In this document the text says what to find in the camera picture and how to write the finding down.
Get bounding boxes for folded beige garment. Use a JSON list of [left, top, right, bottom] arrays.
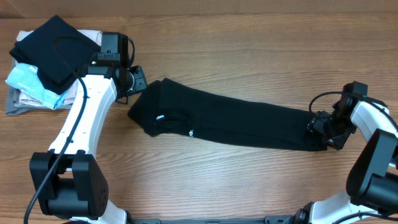
[[16, 30, 102, 108]]

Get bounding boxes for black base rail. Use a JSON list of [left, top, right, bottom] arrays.
[[128, 215, 293, 224]]

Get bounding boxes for black polo shirt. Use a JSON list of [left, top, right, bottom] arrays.
[[128, 78, 327, 151]]

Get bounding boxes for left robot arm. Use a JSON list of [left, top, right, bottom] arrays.
[[24, 32, 147, 223]]

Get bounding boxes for folded black garment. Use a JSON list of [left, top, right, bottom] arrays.
[[10, 16, 100, 95]]

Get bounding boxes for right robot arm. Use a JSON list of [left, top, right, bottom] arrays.
[[285, 82, 397, 224]]

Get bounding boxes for folded grey garment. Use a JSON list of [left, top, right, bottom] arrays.
[[5, 58, 72, 116]]

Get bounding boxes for folded light blue garment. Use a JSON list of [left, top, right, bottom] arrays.
[[6, 63, 66, 110]]

